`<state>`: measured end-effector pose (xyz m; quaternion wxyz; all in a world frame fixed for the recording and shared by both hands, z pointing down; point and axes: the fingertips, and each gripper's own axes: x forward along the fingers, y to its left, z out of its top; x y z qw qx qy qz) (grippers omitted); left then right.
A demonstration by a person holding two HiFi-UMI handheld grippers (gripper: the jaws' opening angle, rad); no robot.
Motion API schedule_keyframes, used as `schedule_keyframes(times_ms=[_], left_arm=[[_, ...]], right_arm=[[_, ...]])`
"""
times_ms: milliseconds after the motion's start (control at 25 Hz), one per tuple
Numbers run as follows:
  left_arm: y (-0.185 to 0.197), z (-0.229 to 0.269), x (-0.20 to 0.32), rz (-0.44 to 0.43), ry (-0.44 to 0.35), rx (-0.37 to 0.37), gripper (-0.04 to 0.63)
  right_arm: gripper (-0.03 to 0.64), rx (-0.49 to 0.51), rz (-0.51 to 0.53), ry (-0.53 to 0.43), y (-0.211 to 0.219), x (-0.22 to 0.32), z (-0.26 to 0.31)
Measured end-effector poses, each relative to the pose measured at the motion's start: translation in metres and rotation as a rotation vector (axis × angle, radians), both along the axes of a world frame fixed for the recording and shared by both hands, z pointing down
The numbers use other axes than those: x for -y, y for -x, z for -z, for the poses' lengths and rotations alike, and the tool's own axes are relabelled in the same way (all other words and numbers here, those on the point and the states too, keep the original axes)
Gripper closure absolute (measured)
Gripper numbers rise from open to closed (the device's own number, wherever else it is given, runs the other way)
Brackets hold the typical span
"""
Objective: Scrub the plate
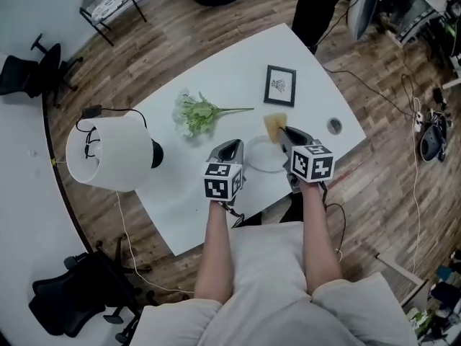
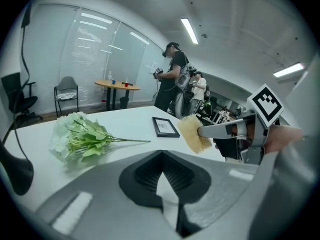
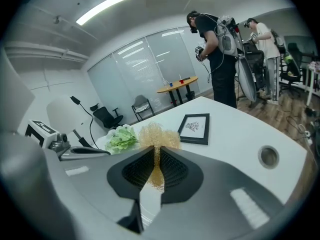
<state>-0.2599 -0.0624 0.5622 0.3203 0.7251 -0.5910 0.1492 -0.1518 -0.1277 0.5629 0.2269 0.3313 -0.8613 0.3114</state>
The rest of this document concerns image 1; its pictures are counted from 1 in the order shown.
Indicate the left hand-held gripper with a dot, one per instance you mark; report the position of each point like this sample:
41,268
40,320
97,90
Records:
219,182

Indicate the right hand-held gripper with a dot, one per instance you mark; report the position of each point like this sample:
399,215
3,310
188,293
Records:
311,164

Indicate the yellow sponge cloth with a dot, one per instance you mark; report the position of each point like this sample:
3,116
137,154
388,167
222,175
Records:
273,124

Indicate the clear glass plate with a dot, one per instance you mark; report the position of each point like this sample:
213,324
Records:
264,157

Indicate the person's left forearm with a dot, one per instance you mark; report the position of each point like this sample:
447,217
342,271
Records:
214,258

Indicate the person's right forearm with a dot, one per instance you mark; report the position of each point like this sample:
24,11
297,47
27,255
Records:
320,247

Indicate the white green artificial flowers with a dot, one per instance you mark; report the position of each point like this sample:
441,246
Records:
196,115

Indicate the white shade table lamp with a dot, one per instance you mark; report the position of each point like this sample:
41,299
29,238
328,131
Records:
108,150

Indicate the white power strip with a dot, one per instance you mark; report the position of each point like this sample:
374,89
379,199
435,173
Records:
417,121

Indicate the black rounded device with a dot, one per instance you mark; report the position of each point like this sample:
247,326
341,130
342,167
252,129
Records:
432,139

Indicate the grey rimmed black panel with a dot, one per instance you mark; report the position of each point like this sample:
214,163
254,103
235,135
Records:
363,13

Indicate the black power adapter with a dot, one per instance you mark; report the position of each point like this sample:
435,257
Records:
437,96

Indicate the person's beige shirt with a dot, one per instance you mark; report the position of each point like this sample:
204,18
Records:
273,301

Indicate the brown table with white legs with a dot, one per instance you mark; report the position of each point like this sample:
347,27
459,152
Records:
403,276

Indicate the folding chair with patterned cushion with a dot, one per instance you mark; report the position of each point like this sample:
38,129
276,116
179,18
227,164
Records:
108,2

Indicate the black office chair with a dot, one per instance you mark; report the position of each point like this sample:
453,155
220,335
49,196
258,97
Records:
21,74
72,294

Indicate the black picture frame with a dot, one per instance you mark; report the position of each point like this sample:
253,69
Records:
280,85

